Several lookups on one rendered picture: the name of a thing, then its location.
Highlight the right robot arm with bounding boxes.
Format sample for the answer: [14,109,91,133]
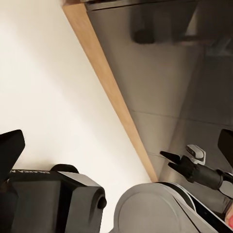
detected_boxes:
[160,145,233,199]

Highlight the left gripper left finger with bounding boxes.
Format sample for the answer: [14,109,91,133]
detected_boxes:
[0,129,25,187]

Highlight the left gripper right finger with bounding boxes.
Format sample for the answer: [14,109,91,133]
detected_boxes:
[217,129,233,168]

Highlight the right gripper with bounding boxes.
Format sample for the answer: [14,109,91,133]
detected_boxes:
[160,151,212,185]

